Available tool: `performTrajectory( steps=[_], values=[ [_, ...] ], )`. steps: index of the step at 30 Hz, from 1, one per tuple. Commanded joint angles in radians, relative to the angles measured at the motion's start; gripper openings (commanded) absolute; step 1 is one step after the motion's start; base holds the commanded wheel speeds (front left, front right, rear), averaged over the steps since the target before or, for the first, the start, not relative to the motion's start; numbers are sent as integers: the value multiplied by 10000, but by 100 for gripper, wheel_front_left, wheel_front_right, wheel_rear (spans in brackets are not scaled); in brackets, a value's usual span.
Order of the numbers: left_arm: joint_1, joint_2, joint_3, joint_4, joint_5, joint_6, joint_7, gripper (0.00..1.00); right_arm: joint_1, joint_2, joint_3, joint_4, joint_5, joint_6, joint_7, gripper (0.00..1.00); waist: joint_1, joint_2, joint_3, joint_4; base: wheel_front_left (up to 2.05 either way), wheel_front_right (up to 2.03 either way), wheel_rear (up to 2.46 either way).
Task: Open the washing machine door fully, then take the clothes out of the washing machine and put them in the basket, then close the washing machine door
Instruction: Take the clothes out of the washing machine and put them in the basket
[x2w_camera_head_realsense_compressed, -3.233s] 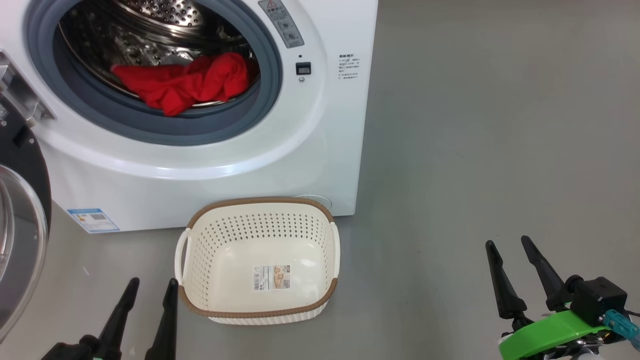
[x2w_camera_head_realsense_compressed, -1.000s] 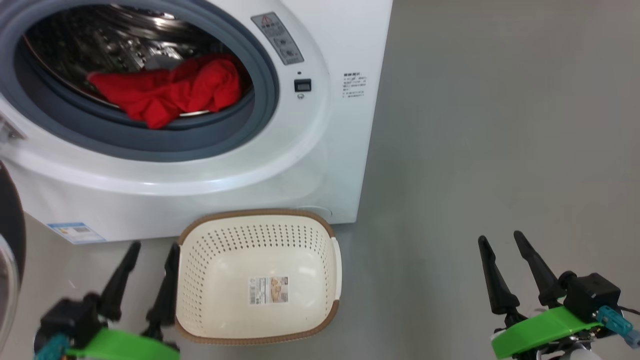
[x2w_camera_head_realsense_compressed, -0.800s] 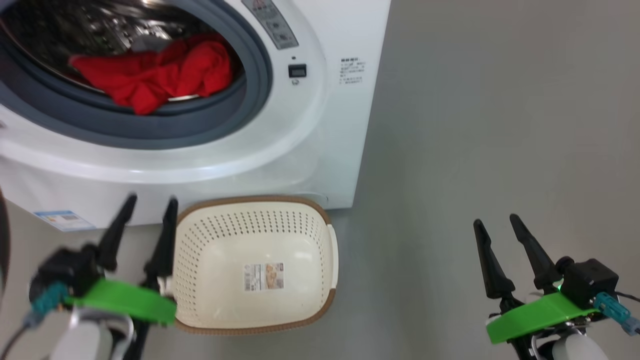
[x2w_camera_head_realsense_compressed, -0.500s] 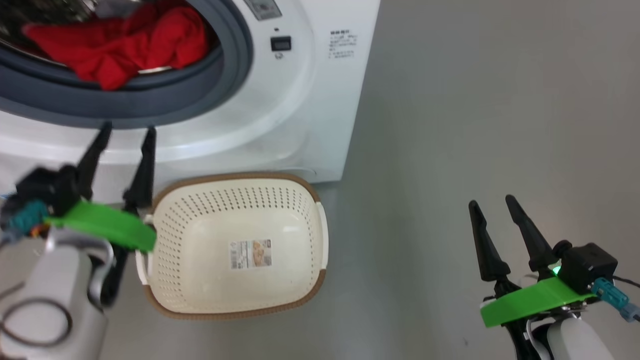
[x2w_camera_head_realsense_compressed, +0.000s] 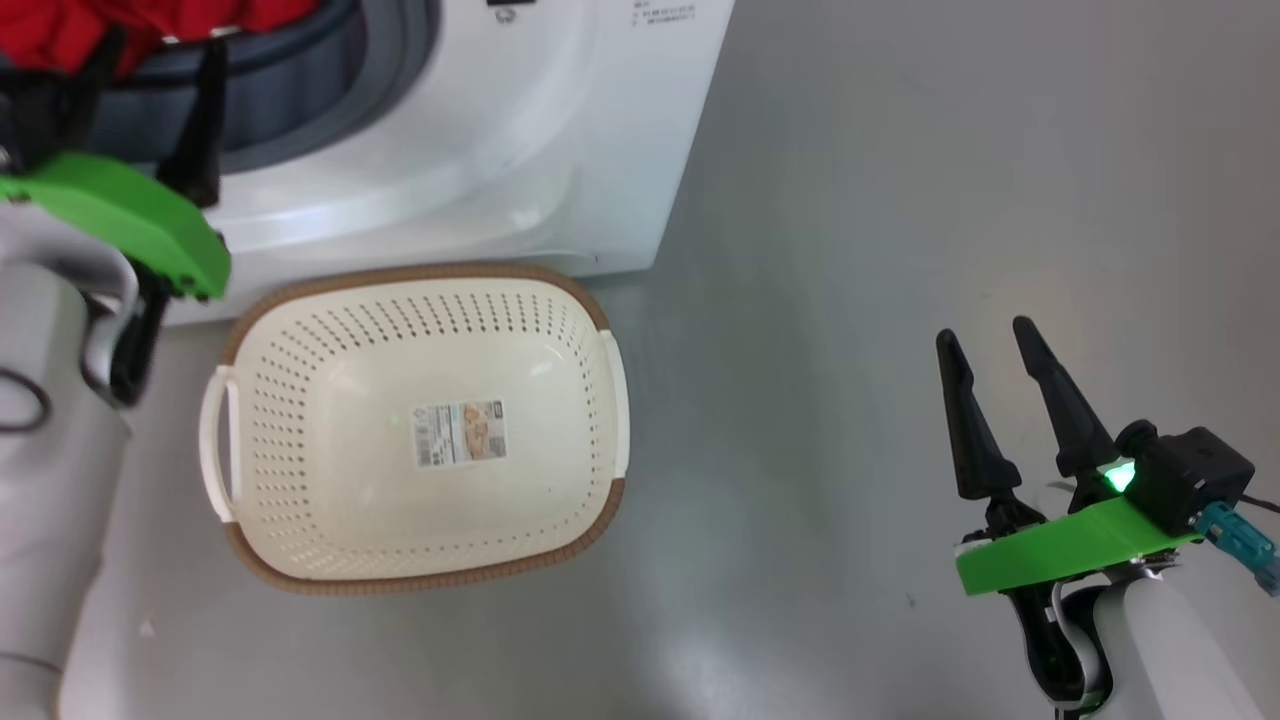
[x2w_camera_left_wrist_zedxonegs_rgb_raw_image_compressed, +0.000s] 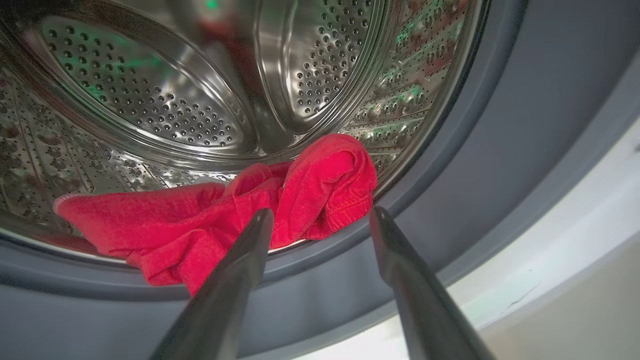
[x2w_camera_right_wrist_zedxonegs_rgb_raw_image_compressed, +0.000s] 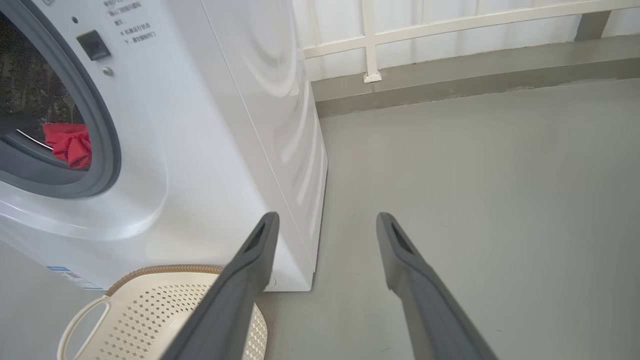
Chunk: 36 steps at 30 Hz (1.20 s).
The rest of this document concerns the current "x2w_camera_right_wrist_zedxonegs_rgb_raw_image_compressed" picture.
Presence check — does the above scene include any grey concrete kerb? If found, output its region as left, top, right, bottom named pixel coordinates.
left=310, top=34, right=640, bottom=119

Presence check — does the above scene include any cream laundry basket brown rim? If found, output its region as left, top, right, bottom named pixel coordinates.
left=56, top=265, right=268, bottom=360

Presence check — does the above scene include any red and white garment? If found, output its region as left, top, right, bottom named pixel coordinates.
left=42, top=123, right=93, bottom=170

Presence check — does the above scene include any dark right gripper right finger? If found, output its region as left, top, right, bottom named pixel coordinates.
left=376, top=211, right=501, bottom=360

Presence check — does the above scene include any white front-load washing machine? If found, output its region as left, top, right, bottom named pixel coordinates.
left=0, top=0, right=329, bottom=292

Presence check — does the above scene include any white metal railing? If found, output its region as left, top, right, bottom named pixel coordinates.
left=295, top=0, right=640, bottom=84

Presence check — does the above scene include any blue white energy label sticker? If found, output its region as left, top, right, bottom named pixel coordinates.
left=47, top=266, right=106, bottom=292

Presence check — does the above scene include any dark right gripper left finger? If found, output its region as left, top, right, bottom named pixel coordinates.
left=160, top=211, right=281, bottom=360

